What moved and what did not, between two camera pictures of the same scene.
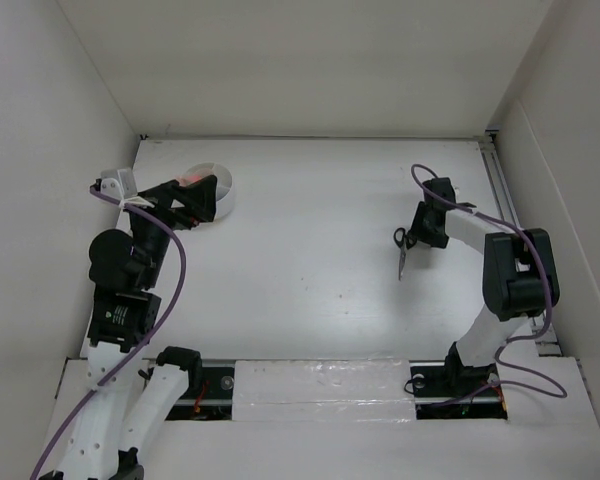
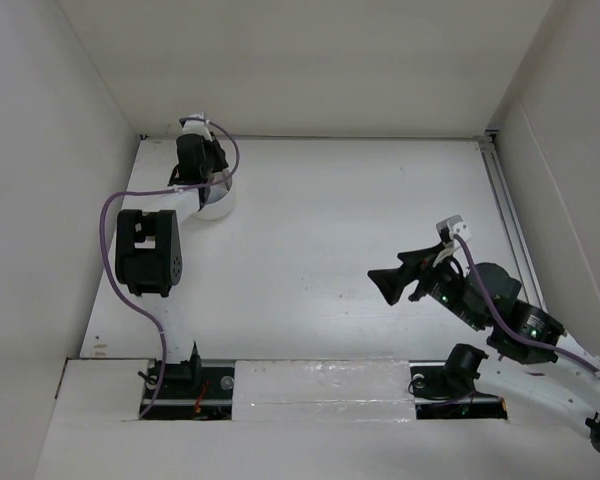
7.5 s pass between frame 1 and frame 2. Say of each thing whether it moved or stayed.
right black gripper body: moved
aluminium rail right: stayed
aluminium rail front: stayed
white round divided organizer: stayed
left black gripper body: moved
